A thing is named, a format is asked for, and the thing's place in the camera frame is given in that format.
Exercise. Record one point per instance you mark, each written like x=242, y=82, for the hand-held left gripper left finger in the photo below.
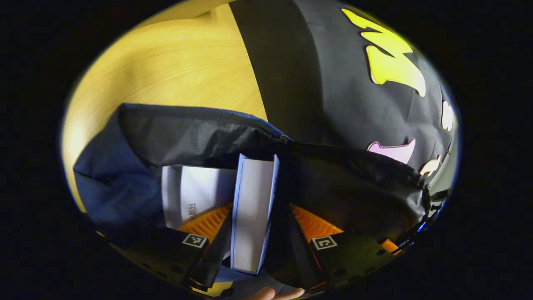
x=214, y=250

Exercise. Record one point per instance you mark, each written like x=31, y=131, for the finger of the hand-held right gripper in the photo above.
x=390, y=246

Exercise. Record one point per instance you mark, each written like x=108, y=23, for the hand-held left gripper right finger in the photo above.
x=349, y=258

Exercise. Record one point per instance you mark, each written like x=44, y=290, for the white blue-edged book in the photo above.
x=254, y=208

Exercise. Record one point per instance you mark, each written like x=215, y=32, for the white grey patterned book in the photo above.
x=204, y=187

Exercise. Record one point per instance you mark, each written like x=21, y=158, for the blue schoolbag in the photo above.
x=187, y=133

